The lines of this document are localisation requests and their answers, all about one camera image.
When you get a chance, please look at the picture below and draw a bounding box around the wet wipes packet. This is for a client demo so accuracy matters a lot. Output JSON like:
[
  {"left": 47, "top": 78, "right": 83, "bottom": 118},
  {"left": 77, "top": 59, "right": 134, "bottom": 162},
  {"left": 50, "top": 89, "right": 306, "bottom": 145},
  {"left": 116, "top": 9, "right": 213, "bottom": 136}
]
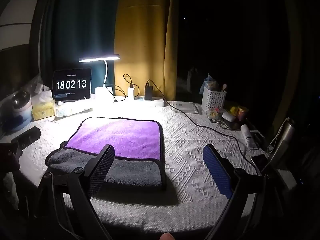
[{"left": 56, "top": 103, "right": 93, "bottom": 117}]

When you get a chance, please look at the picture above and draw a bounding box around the dark green curtain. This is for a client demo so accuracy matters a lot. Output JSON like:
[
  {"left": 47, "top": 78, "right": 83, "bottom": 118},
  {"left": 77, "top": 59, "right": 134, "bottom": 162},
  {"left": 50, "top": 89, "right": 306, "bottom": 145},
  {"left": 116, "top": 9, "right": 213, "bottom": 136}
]
[{"left": 40, "top": 0, "right": 123, "bottom": 100}]

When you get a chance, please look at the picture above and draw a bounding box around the looped black cable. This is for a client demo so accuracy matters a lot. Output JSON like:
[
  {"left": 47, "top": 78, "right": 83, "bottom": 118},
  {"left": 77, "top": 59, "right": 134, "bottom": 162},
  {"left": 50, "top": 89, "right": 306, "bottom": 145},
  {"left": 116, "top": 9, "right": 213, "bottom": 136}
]
[{"left": 110, "top": 74, "right": 140, "bottom": 103}]

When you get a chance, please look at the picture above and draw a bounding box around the flat white box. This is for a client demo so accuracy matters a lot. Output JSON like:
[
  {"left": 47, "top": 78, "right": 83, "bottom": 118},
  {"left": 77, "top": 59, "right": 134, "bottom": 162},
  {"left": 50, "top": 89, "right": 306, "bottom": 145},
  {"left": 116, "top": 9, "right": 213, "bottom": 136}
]
[{"left": 169, "top": 101, "right": 199, "bottom": 113}]

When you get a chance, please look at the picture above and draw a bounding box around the steel thermos bottle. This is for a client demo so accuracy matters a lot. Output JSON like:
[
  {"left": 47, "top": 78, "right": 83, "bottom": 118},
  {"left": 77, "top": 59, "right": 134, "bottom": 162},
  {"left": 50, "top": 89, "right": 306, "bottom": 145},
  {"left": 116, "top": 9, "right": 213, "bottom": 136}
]
[{"left": 267, "top": 118, "right": 296, "bottom": 162}]

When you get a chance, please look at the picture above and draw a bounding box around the white desk lamp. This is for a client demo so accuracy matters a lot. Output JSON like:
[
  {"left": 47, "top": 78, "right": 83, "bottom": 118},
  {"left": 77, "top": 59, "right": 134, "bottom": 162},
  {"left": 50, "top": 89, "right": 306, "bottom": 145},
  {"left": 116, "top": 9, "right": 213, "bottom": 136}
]
[{"left": 79, "top": 54, "right": 121, "bottom": 103}]

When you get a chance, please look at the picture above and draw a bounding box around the black charger plug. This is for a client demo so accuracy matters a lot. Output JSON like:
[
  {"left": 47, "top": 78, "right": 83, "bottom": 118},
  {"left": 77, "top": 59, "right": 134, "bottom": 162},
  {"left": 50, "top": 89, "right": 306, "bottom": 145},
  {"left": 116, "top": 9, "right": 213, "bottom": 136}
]
[{"left": 144, "top": 80, "right": 154, "bottom": 101}]

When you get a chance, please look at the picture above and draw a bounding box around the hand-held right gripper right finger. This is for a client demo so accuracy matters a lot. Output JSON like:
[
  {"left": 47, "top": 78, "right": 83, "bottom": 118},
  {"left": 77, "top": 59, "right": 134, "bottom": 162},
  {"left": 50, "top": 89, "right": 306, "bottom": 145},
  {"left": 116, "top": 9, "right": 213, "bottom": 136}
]
[{"left": 203, "top": 144, "right": 266, "bottom": 240}]

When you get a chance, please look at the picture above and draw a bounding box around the black smartphone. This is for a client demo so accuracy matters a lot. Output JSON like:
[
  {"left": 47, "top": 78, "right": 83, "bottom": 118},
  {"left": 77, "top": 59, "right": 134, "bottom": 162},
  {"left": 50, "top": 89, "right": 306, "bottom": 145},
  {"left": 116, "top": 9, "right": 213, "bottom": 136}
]
[{"left": 250, "top": 154, "right": 270, "bottom": 173}]

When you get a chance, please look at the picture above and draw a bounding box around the yellow tissue box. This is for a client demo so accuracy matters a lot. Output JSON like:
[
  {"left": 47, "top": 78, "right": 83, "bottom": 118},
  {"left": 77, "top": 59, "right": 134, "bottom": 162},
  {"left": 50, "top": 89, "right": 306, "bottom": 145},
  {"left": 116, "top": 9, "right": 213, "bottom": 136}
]
[{"left": 32, "top": 97, "right": 56, "bottom": 121}]

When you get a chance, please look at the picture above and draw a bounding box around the black tablet clock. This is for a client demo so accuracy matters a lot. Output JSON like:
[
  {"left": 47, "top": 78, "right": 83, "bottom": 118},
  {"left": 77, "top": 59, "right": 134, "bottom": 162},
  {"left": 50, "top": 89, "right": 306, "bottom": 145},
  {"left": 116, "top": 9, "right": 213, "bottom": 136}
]
[{"left": 51, "top": 68, "right": 92, "bottom": 103}]

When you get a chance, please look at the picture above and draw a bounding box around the white plastic basket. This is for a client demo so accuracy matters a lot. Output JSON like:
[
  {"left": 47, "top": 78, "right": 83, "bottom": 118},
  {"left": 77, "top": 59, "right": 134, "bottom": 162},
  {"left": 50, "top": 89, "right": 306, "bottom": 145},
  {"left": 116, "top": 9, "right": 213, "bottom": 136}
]
[{"left": 201, "top": 86, "right": 227, "bottom": 112}]

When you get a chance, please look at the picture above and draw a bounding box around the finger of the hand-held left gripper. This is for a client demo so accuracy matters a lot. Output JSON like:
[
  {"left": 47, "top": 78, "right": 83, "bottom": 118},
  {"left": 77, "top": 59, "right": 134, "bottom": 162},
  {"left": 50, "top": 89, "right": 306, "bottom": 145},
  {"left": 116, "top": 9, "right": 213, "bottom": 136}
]
[{"left": 11, "top": 126, "right": 42, "bottom": 156}]

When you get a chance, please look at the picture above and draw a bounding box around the white power strip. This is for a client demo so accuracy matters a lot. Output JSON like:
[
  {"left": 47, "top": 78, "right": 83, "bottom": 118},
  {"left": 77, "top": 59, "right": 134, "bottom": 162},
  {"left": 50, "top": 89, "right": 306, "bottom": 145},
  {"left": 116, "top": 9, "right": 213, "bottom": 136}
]
[{"left": 114, "top": 96, "right": 165, "bottom": 107}]

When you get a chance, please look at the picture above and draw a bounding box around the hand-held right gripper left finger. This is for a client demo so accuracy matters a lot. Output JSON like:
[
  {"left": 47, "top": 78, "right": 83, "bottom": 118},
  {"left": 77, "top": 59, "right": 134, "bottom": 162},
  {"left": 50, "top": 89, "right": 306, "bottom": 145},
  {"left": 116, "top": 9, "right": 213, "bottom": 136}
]
[{"left": 37, "top": 144, "right": 116, "bottom": 240}]

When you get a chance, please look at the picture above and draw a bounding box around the white tube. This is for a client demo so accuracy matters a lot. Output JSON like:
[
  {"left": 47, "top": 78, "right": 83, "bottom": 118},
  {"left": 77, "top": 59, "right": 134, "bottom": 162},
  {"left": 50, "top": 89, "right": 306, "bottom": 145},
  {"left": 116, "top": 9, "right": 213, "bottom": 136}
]
[{"left": 240, "top": 124, "right": 258, "bottom": 150}]

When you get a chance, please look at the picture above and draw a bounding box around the purple and grey towel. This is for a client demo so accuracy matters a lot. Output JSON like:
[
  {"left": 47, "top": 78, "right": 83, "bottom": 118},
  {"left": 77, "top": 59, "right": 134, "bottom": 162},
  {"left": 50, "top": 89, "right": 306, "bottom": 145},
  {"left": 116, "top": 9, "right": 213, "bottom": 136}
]
[{"left": 46, "top": 117, "right": 167, "bottom": 188}]

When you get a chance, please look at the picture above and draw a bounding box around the yellow curtain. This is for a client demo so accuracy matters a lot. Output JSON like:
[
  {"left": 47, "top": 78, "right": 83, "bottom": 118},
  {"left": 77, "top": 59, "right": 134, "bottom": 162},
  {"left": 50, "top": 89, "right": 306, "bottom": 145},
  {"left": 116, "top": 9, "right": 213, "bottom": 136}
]
[{"left": 114, "top": 0, "right": 180, "bottom": 101}]

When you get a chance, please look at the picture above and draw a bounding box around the white woven tablecloth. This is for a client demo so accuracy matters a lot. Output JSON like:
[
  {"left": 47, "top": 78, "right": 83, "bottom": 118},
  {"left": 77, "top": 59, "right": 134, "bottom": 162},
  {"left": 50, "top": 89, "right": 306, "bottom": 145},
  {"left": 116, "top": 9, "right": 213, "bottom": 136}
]
[{"left": 0, "top": 99, "right": 277, "bottom": 233}]

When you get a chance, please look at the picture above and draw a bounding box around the long black cable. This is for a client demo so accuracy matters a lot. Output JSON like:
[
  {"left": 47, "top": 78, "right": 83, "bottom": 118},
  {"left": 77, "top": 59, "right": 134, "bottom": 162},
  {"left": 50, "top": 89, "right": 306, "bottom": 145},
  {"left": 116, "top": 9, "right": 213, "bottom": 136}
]
[{"left": 147, "top": 79, "right": 248, "bottom": 157}]

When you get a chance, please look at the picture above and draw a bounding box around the round white and blue device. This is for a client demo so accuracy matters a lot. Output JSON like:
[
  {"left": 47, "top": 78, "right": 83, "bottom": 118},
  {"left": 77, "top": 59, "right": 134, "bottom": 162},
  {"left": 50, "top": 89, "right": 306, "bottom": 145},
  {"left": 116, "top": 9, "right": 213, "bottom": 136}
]
[{"left": 6, "top": 91, "right": 33, "bottom": 131}]

